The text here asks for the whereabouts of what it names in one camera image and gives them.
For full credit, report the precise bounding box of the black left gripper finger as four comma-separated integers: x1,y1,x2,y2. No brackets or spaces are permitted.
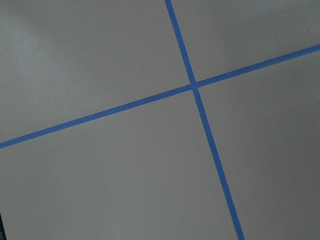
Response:
0,215,6,240

